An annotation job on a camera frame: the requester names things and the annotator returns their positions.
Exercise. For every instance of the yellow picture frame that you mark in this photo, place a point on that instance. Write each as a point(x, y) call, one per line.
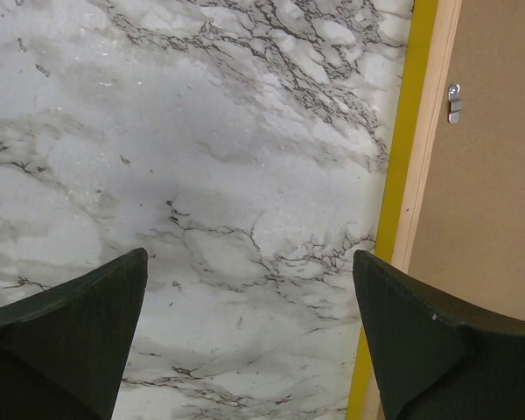
point(453, 212)

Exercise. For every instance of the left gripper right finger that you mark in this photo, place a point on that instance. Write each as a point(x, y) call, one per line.
point(436, 356)

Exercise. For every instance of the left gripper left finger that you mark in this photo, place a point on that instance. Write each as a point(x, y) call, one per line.
point(63, 351)

